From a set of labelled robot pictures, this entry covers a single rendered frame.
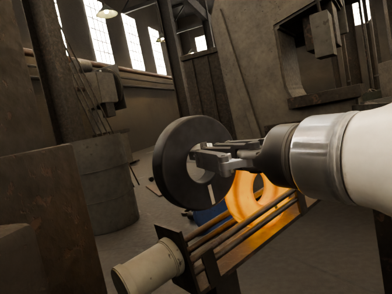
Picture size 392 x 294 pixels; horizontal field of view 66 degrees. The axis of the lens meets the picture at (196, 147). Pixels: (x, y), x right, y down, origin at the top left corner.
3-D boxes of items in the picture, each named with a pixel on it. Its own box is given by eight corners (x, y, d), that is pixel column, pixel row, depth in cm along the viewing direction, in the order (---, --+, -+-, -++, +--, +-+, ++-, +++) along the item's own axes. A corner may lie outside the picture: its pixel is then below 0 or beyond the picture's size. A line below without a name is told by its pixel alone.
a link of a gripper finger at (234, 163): (276, 167, 36) (247, 179, 32) (243, 165, 40) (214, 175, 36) (273, 147, 35) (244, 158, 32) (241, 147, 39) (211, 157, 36)
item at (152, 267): (119, 300, 44) (105, 263, 43) (168, 266, 49) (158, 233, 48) (136, 317, 39) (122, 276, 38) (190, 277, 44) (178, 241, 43)
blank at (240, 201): (209, 182, 53) (221, 182, 50) (255, 132, 61) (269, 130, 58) (248, 243, 58) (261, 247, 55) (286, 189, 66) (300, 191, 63)
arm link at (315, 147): (386, 189, 32) (332, 184, 36) (379, 104, 30) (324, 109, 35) (344, 220, 26) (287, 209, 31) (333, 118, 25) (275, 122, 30)
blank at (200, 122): (139, 130, 45) (149, 129, 42) (214, 107, 54) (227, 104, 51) (165, 224, 48) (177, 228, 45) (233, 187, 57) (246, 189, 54)
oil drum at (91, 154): (66, 238, 282) (44, 146, 274) (104, 215, 338) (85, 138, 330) (120, 234, 263) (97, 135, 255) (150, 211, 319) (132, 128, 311)
